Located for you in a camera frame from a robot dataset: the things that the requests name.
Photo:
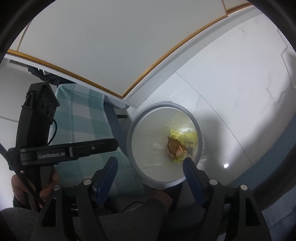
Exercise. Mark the orange brown snack wrapper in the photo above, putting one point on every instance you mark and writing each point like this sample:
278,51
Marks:
176,150

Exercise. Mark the white round trash bin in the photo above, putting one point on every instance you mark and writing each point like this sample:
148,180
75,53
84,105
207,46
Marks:
147,142

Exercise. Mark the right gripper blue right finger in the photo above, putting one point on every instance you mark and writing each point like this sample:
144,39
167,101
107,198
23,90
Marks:
197,180

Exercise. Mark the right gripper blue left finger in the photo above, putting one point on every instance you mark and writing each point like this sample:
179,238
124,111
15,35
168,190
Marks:
103,180

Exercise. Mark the yellow printed snack bag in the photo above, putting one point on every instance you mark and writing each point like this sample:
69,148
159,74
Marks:
188,139

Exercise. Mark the teal checkered tablecloth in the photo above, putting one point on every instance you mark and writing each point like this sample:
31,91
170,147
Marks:
81,117

